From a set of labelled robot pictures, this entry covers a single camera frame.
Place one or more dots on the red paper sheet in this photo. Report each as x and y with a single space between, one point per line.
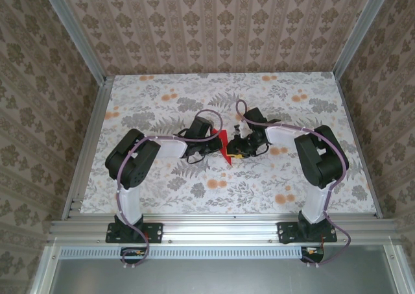
229 159

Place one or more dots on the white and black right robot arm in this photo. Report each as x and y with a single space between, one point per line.
324 161

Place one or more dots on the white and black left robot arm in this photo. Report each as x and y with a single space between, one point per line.
133 161

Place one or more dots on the floral patterned table sheet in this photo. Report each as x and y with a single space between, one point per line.
227 193

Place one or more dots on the grey metal panel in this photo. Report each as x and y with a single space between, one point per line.
220 277

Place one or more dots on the aluminium cross rail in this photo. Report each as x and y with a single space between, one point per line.
220 226

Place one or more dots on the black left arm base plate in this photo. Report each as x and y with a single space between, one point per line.
154 232

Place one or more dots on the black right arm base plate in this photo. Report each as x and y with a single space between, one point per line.
327 232

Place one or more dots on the aluminium side rail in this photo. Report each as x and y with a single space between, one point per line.
87 151

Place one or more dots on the aluminium corner post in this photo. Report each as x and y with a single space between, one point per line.
74 31
360 31

